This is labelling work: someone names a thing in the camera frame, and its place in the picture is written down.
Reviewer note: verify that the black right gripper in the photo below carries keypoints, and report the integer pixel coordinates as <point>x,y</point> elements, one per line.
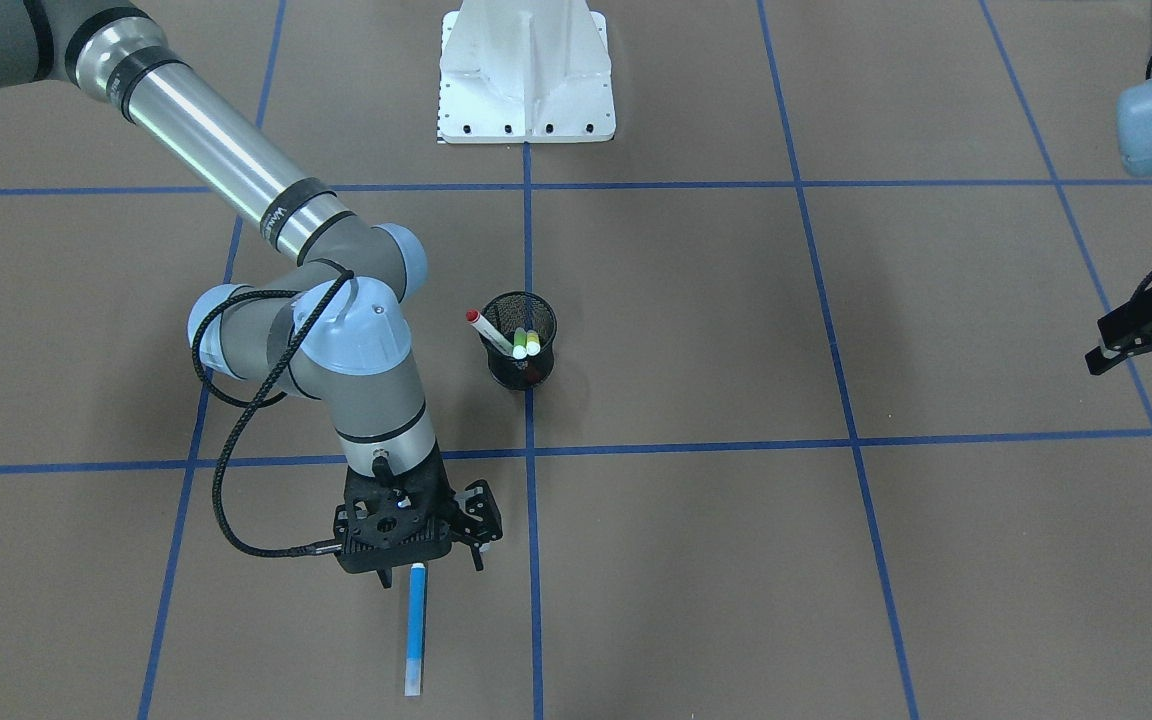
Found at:
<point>477,513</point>

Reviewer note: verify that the blue marker pen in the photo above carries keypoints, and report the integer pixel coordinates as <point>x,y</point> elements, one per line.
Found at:
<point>414,649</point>

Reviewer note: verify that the green highlighter pen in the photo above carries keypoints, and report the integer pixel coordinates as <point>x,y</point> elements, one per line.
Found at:
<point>518,351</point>

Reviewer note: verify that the red white marker pen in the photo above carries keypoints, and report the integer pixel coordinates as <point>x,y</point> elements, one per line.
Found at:
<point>489,333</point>

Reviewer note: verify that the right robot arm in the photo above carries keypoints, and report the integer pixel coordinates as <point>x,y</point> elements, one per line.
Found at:
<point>106,241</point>

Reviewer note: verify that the black mesh pen cup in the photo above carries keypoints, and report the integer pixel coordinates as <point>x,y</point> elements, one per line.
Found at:
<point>527,310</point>

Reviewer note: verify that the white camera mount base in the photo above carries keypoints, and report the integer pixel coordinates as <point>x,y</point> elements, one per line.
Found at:
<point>525,72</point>

